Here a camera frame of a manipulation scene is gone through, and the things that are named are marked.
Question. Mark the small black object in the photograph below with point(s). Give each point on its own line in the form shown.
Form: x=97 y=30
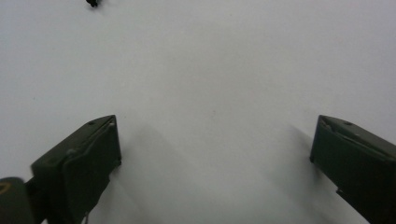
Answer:
x=92 y=2

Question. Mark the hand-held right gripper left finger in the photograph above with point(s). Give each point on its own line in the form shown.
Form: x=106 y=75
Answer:
x=77 y=165

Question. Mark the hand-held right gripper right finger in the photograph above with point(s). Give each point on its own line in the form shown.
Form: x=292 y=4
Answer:
x=355 y=158

